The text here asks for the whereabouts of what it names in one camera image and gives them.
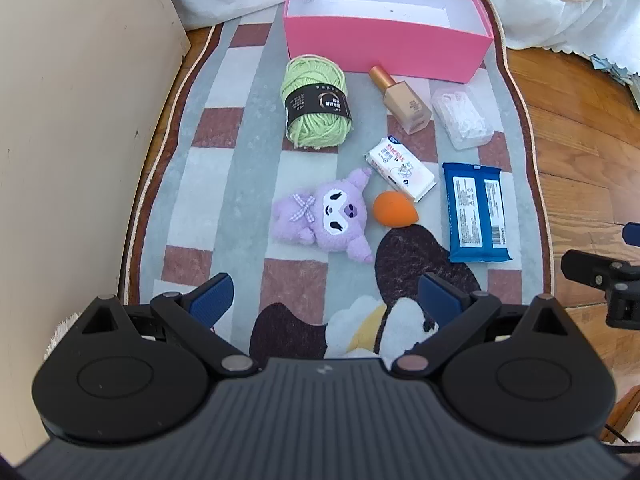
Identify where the green yarn ball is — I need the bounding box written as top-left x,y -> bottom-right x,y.
280,54 -> 355,151

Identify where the orange makeup sponge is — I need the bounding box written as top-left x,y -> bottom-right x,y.
372,191 -> 421,227

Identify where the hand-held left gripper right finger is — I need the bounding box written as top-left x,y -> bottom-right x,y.
390,272 -> 573,381

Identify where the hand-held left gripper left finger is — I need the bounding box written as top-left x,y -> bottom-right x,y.
80,272 -> 261,381

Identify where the pink cardboard box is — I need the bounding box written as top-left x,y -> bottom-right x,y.
282,0 -> 495,83

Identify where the black cable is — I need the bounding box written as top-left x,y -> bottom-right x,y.
602,424 -> 640,447

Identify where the blue wet wipes pack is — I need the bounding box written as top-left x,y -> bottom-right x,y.
442,161 -> 513,264

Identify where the checkered cartoon rug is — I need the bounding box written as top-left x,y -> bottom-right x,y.
117,5 -> 556,361

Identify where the clear plastic floss pick box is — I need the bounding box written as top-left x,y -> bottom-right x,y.
431,85 -> 495,151

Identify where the white tissue pack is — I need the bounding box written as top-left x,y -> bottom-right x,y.
364,135 -> 437,203

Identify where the white bed skirt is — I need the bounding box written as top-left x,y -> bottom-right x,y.
159,0 -> 640,68

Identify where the purple plush toy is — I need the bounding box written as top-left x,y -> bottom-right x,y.
271,167 -> 376,265

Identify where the beige foundation bottle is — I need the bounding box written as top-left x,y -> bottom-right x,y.
369,65 -> 433,136

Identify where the cream cabinet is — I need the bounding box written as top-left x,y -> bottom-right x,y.
0,0 -> 192,461

